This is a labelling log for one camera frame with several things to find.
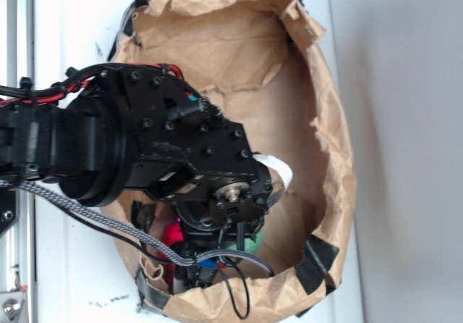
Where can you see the brown paper bag tray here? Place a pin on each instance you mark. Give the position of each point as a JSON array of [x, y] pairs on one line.
[[259, 60]]

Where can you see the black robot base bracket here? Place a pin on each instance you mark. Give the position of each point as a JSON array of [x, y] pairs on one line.
[[8, 209]]

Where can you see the white plastic tray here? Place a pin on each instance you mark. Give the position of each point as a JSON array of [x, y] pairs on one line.
[[80, 276]]

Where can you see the red paper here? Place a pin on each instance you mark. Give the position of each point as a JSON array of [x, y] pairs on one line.
[[171, 236]]

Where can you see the metal rail frame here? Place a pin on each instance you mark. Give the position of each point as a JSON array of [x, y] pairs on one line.
[[18, 287]]

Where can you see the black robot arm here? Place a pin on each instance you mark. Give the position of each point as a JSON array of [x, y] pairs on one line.
[[113, 127]]

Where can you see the green golf ball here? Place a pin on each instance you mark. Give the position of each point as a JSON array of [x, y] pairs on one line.
[[249, 245]]

